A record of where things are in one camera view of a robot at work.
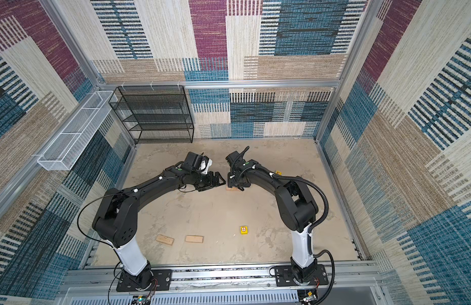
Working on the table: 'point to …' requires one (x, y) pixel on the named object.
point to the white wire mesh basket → (62, 153)
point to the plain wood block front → (194, 239)
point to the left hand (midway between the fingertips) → (221, 181)
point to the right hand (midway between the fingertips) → (236, 184)
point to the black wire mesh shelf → (154, 114)
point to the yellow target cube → (244, 230)
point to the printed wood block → (165, 239)
